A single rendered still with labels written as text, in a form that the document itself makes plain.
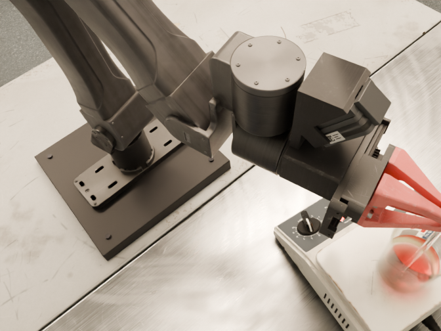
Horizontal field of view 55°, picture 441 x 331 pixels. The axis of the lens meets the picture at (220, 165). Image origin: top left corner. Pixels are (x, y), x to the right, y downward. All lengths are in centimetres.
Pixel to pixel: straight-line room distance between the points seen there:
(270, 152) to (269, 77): 8
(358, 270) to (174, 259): 26
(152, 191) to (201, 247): 12
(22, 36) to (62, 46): 218
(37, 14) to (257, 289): 43
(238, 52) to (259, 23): 58
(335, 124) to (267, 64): 7
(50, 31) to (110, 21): 12
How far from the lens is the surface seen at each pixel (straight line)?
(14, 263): 72
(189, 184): 65
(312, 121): 32
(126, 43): 39
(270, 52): 33
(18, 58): 256
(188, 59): 40
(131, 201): 66
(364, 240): 54
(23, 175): 79
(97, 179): 69
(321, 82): 31
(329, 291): 54
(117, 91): 55
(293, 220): 60
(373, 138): 38
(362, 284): 52
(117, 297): 63
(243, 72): 32
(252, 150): 38
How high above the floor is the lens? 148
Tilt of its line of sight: 57 degrees down
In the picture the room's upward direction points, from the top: 10 degrees counter-clockwise
